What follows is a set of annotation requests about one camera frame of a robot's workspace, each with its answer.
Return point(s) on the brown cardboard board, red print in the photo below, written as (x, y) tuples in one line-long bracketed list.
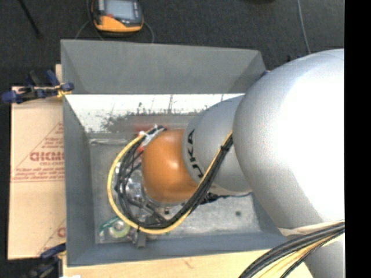
[(34, 190)]

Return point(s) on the grey metal bin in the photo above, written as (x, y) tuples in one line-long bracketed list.
[(162, 68)]

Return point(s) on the black cylinder on white bracket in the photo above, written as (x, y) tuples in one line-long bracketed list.
[(141, 240)]

